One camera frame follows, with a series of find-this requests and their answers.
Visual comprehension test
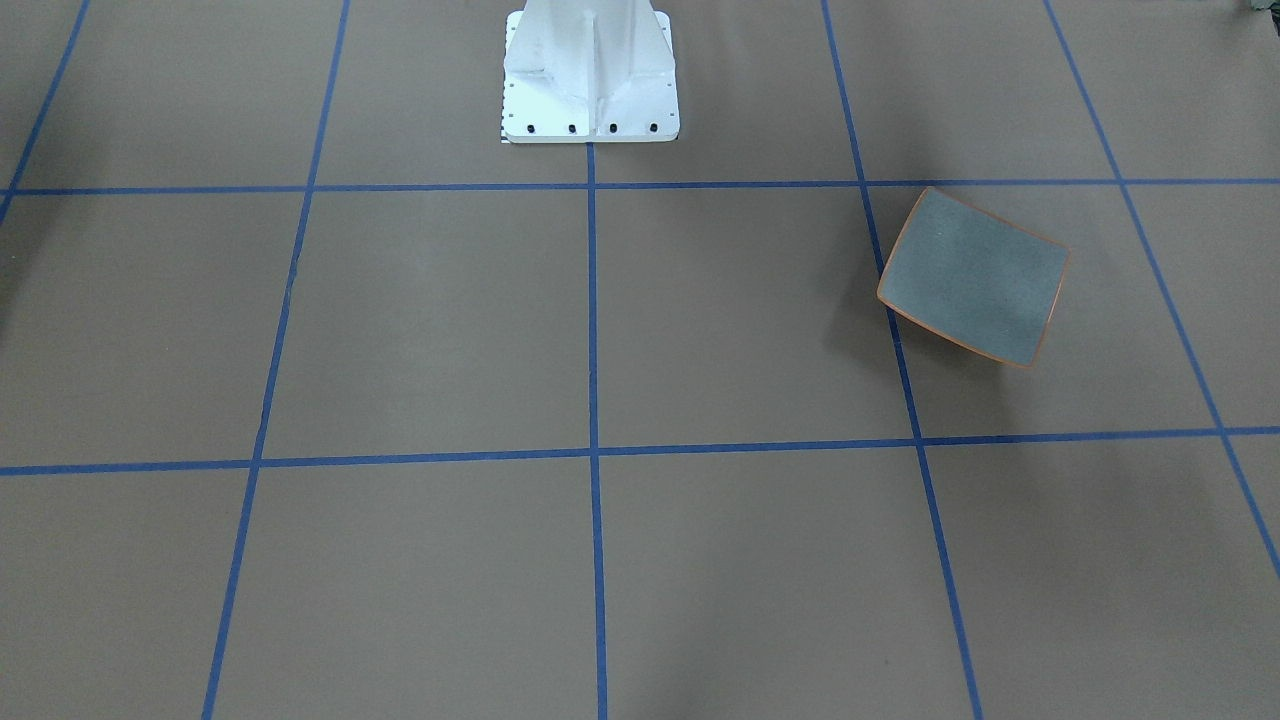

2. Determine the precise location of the grey square plate orange rim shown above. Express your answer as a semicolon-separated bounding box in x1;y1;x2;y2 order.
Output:
876;187;1071;368

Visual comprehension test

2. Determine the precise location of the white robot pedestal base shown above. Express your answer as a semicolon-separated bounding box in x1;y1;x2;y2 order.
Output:
500;1;681;143

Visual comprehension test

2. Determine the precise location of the brown paper table mat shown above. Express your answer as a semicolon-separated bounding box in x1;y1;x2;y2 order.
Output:
3;1;1277;719

